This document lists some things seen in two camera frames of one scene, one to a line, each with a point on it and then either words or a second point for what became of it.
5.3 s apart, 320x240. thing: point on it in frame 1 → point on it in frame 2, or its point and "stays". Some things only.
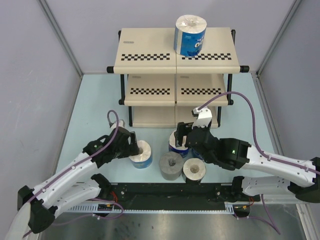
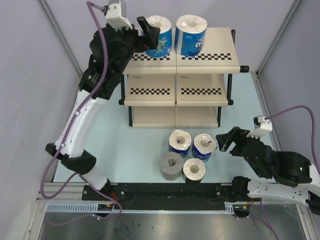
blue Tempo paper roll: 182,149 stays
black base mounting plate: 174,194 stays
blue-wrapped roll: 144,159 → 164,43
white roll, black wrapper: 193,170 stays
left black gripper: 131,149 → 151,33
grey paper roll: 171,165 stays
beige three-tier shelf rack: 163,88 stays
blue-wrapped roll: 189,34 stays
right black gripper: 182,129 → 235,135
